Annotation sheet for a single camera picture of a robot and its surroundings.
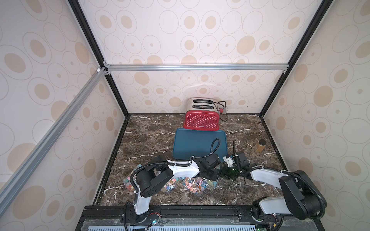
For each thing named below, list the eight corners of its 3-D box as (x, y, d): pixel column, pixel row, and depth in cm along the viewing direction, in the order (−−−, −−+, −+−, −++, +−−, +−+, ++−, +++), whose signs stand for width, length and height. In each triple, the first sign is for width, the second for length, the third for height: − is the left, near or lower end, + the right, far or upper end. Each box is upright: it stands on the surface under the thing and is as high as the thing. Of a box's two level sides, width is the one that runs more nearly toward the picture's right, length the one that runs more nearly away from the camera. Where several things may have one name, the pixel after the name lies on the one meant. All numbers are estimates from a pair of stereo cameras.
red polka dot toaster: (184, 132, 111) (183, 115, 97) (184, 114, 123) (184, 97, 109) (216, 132, 111) (220, 115, 97) (213, 114, 123) (217, 97, 109)
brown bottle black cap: (253, 152, 100) (259, 144, 92) (254, 145, 103) (259, 138, 96) (260, 154, 99) (266, 146, 91) (260, 147, 102) (266, 139, 95)
